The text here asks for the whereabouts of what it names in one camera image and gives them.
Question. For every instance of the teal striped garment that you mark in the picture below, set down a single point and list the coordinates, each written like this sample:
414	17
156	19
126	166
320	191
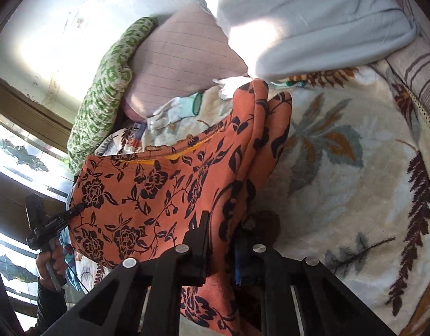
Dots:
70	262

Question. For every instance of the orange floral shirt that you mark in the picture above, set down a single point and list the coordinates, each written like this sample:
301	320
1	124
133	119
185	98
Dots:
148	189

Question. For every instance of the green checked pillow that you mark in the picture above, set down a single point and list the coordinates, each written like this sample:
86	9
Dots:
103	94

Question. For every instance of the person's left hand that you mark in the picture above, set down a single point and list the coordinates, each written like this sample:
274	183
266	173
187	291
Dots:
48	264

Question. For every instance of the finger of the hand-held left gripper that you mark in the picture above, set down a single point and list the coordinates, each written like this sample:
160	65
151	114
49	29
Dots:
75	210

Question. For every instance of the person's left forearm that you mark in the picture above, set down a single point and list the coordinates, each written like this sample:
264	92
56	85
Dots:
48	308

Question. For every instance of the leaf-print blanket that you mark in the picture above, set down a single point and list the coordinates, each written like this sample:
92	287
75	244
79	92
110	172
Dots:
341	182

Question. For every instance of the white glove with teal cuff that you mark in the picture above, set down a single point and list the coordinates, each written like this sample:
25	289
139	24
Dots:
173	110

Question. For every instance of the stained-glass window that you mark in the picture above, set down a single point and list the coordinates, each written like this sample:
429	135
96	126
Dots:
22	157

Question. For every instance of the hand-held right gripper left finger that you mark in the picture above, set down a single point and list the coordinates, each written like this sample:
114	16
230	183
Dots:
197	252

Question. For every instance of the small printed packet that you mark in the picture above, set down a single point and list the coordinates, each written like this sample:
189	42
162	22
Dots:
138	131

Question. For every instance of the pink striped pillow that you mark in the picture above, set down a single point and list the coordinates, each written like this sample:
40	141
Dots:
180	52

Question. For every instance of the wooden door frame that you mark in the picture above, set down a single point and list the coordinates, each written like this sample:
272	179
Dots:
25	101

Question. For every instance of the striped floral quilt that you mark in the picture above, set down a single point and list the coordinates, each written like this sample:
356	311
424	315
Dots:
421	77

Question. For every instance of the grey pillow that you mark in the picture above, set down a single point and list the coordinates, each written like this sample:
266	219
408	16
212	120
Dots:
323	24

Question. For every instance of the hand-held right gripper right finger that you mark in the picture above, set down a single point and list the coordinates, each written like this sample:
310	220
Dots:
240	262

